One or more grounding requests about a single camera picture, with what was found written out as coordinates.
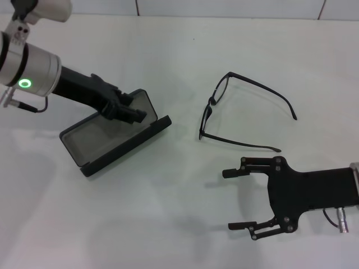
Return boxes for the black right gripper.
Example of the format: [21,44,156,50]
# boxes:
[222,156,359,242]

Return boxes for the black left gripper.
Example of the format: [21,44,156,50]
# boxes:
[52,66,149,124]

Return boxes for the black glasses case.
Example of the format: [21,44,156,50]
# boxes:
[59,89,172,178]

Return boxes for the black glasses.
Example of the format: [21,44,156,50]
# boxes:
[198,71,298,154]

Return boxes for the left gripper cable with plug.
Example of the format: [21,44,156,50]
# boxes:
[1,86,49,113]

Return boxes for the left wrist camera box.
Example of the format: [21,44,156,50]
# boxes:
[5,0,71,45]

